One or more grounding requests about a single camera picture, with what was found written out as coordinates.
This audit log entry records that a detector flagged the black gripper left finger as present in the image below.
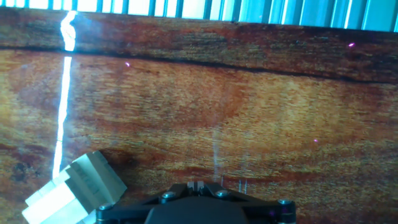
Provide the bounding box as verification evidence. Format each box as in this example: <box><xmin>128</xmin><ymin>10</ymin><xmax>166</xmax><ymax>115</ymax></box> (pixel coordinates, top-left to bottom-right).
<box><xmin>96</xmin><ymin>181</ymin><xmax>198</xmax><ymax>224</ymax></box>

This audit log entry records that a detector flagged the light wooden Jenga block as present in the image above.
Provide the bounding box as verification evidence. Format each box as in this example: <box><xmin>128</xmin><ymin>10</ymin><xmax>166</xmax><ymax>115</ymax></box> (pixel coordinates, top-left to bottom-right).
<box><xmin>24</xmin><ymin>167</ymin><xmax>72</xmax><ymax>207</ymax></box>

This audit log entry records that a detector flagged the dark red wooden board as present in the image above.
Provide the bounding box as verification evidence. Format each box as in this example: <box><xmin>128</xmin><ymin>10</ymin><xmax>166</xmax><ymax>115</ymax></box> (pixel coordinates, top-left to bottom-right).
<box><xmin>0</xmin><ymin>6</ymin><xmax>398</xmax><ymax>224</ymax></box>

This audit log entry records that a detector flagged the light wooden Jenga tower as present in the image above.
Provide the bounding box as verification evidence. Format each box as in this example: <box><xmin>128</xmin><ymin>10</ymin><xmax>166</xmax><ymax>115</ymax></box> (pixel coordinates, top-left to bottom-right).
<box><xmin>21</xmin><ymin>150</ymin><xmax>128</xmax><ymax>224</ymax></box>

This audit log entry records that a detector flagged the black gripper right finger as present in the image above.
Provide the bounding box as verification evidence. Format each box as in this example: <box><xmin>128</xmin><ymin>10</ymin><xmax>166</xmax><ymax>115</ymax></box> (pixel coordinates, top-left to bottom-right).
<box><xmin>198</xmin><ymin>181</ymin><xmax>297</xmax><ymax>224</ymax></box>

